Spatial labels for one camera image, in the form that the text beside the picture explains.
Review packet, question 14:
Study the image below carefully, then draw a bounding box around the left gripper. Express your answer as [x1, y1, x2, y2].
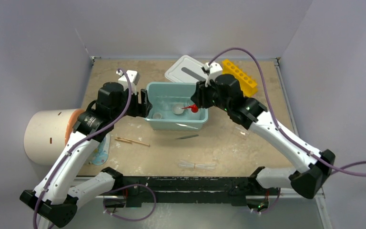
[111, 86, 152, 122]

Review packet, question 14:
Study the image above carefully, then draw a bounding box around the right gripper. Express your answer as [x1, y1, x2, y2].
[191, 78, 231, 113]

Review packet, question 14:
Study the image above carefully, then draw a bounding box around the small white crucible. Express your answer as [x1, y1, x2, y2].
[152, 113, 163, 119]

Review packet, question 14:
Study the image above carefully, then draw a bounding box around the white squeeze bottle red nozzle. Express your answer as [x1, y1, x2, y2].
[182, 104, 199, 113]

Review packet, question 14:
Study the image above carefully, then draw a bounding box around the teal plastic bin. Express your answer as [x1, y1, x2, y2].
[144, 82, 209, 131]

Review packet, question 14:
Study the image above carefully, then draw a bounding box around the white porcelain dish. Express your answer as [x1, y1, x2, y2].
[172, 103, 185, 115]

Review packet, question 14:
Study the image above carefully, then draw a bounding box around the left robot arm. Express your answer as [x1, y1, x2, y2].
[20, 82, 152, 229]

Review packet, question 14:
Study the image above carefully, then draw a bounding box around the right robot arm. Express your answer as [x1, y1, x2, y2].
[191, 74, 336, 199]

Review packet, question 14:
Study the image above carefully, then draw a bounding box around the white bin lid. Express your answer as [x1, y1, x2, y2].
[164, 55, 207, 83]

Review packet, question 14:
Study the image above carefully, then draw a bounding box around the wooden stick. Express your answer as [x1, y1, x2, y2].
[115, 137, 151, 147]

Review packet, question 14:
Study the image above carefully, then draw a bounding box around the yellow test tube rack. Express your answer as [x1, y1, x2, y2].
[222, 59, 258, 97]

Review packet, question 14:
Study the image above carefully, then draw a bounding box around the blue blister pack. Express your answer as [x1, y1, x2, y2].
[88, 134, 111, 166]

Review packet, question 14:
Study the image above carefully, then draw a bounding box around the white cylinder orange end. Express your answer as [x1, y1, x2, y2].
[23, 108, 84, 166]

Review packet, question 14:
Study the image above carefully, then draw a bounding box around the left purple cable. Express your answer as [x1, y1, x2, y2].
[32, 68, 133, 229]

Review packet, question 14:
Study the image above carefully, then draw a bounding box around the purple cable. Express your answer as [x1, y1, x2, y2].
[208, 47, 366, 177]
[32, 68, 133, 229]

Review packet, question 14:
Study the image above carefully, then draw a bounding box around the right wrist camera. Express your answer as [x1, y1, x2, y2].
[202, 62, 223, 87]

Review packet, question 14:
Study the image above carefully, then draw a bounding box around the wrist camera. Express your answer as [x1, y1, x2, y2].
[116, 69, 140, 95]
[202, 62, 223, 87]

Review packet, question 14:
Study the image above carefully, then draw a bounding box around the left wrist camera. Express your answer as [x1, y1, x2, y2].
[116, 69, 140, 95]

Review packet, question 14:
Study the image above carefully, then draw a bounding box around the black base frame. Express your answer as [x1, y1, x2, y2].
[102, 167, 279, 207]

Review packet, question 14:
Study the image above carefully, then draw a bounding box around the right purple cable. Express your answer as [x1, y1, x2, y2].
[208, 47, 366, 177]

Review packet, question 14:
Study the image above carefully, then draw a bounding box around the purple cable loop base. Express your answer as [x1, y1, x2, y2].
[103, 183, 157, 222]

